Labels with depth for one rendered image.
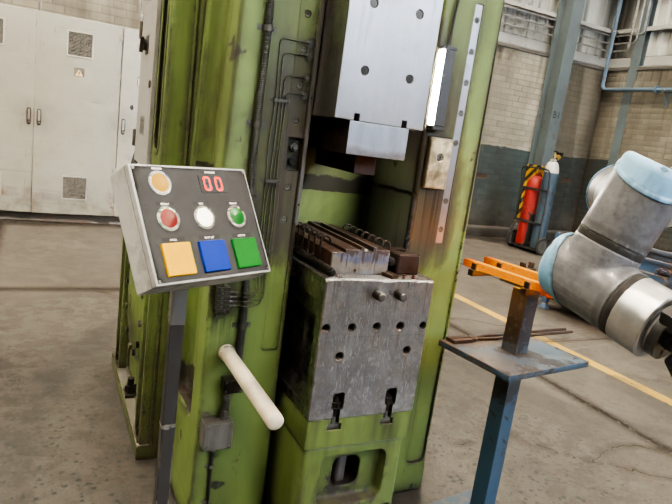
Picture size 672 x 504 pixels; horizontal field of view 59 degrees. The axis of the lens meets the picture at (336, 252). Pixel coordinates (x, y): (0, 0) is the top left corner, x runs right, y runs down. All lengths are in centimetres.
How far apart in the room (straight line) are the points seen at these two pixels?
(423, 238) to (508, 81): 789
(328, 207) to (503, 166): 782
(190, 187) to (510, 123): 872
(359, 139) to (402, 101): 18
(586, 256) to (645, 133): 980
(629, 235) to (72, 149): 632
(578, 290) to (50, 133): 629
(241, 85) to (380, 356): 91
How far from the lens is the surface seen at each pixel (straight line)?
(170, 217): 137
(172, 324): 155
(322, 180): 222
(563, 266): 83
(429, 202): 205
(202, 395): 192
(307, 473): 196
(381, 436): 201
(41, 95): 677
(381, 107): 175
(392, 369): 191
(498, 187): 993
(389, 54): 177
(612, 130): 1099
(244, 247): 147
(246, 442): 205
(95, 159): 683
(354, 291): 174
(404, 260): 187
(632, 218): 81
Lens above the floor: 133
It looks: 11 degrees down
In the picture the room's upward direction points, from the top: 8 degrees clockwise
